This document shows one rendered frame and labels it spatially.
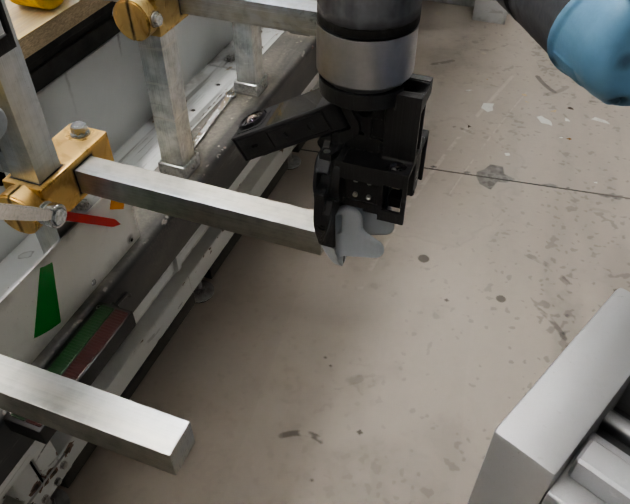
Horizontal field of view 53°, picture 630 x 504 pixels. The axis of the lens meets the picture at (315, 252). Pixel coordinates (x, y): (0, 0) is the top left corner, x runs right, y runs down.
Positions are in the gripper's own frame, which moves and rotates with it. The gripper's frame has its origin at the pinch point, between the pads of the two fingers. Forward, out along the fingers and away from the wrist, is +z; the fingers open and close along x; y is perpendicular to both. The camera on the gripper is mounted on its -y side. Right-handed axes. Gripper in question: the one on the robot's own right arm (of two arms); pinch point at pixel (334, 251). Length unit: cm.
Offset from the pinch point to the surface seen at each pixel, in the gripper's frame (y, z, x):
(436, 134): -13, 83, 151
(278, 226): -5.3, -3.0, -1.5
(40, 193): -29.2, -4.1, -6.5
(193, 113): -45, 20, 47
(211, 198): -13.1, -3.5, -0.5
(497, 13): -9, 78, 250
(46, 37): -48, -6, 20
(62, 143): -32.2, -4.5, 1.2
